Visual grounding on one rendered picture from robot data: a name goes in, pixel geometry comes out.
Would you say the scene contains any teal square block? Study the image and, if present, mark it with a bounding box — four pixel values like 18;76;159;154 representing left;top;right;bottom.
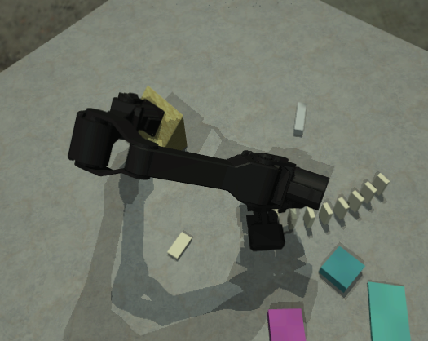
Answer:
319;246;364;293

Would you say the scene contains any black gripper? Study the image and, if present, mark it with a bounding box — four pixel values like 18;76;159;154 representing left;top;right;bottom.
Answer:
246;206;285;251

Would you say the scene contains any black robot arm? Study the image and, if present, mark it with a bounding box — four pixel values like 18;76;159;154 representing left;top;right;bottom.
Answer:
68;92;329;213

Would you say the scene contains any teal flat rectangular slab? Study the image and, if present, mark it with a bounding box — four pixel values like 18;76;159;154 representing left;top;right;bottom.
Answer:
367;282;411;341

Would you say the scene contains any purple block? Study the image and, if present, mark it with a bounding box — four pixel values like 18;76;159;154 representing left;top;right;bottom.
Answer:
267;308;306;341

